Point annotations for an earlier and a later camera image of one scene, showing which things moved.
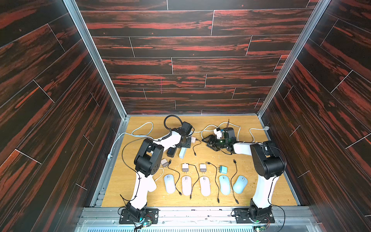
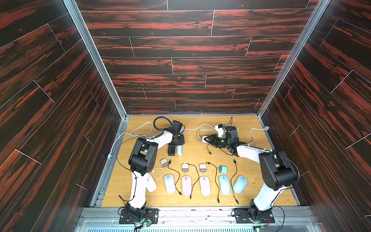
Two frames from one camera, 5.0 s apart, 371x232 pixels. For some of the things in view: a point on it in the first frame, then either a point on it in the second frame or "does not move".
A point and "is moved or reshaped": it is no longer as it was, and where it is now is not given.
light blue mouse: x=239 y=185 does not move
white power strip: x=182 y=152 is moved or reshaped
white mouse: x=170 y=185 does not move
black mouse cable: x=193 y=149 → x=209 y=152
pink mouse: x=205 y=185 does not move
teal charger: x=223 y=169 does not move
